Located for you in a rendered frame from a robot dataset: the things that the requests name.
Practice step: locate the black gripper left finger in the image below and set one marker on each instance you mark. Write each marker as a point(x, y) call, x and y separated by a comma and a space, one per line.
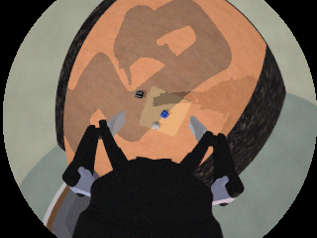
point(79, 174)

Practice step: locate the white die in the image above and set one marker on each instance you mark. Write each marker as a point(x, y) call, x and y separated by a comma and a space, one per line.
point(155, 126)

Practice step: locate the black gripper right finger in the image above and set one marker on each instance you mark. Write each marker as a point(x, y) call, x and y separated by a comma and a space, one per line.
point(226, 182)

